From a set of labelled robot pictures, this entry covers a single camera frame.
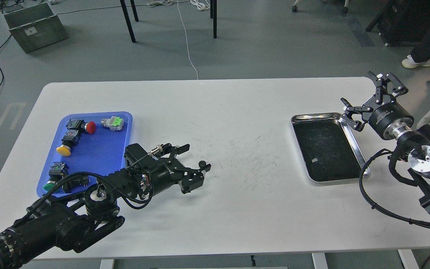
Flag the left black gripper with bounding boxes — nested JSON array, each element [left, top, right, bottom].
[[140, 143, 211, 195]]

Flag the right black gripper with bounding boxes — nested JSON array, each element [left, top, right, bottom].
[[340, 71, 414, 140]]

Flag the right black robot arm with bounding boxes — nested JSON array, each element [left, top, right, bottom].
[[341, 71, 430, 229]]

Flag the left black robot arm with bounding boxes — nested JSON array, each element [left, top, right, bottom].
[[0, 143, 211, 269]]

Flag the grey green connector part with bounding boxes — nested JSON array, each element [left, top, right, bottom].
[[101, 116, 125, 132]]

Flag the person's white shoes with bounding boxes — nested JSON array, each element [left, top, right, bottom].
[[402, 54, 430, 69]]

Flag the silver metal tray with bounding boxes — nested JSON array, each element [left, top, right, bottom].
[[291, 112, 366, 185]]

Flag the black equipment cart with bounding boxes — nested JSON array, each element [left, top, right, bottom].
[[365, 0, 430, 47]]

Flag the blue plastic tray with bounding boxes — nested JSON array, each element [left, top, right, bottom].
[[36, 112, 133, 197]]

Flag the black table leg pair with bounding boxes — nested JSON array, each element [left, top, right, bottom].
[[209, 0, 217, 39]]

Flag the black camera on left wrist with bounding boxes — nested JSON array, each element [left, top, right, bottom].
[[124, 143, 163, 170]]

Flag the red push button switch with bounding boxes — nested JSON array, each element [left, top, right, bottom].
[[65, 119, 97, 134]]

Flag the yellow push button switch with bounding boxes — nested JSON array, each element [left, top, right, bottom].
[[56, 130, 81, 157]]

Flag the black switch block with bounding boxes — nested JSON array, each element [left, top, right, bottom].
[[62, 176, 90, 194]]

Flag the green push button switch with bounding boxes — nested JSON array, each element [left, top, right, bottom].
[[43, 162, 69, 191]]

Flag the white floor cable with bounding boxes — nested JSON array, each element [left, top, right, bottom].
[[147, 0, 211, 80]]

